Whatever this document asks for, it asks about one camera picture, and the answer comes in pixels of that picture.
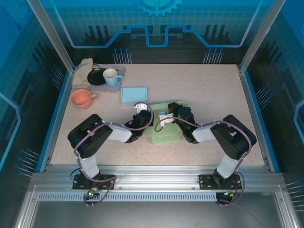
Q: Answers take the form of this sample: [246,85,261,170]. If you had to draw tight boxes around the light blue paper box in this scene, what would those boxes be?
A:
[120,86,149,106]

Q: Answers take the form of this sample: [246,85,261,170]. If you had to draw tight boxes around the light blue ceramic mug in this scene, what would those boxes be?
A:
[102,68,124,88]

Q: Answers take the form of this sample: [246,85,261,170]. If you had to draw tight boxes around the aluminium mounting rail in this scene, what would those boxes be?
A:
[30,164,285,192]

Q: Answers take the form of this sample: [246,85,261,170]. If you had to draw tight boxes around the orange ceramic cup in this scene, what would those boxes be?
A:
[71,89,98,109]

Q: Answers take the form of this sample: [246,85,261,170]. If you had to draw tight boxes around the light green paper box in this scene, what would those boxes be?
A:
[145,99,190,145]

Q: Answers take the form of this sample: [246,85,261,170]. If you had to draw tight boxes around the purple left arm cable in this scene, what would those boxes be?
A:
[74,101,154,208]

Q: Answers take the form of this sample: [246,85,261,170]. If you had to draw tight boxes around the beige folded cloth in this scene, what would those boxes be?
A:
[71,57,95,91]

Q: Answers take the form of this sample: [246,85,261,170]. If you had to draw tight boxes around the aluminium side rail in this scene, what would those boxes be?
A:
[39,67,76,173]
[238,66,274,173]

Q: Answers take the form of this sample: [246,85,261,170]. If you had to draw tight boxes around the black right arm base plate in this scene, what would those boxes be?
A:
[198,173,246,190]

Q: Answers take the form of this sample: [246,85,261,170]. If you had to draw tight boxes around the slotted grey cable duct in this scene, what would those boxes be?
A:
[37,192,220,202]

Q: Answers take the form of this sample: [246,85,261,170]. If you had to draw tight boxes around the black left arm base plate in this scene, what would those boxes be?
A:
[72,174,117,190]

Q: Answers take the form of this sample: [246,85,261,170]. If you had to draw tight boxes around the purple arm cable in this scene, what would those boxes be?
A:
[154,117,254,207]
[74,101,154,208]

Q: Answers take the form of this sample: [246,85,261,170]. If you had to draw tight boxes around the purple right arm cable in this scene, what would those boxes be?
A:
[154,117,254,207]

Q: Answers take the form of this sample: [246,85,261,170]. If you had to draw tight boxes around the black round plate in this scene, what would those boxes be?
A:
[87,68,107,86]

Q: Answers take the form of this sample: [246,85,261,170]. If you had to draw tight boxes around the aluminium frame post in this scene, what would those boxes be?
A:
[238,0,287,74]
[25,0,77,74]

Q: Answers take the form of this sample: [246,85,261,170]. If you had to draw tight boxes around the purple plastic tray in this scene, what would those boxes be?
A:
[89,63,126,93]

